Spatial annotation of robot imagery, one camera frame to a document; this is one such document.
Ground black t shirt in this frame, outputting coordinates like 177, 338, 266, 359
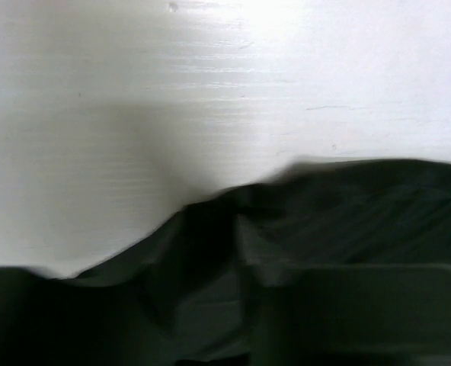
0, 158, 451, 366

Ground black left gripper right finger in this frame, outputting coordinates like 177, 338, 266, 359
255, 265, 451, 365

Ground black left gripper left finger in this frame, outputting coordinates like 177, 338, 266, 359
0, 268, 146, 365

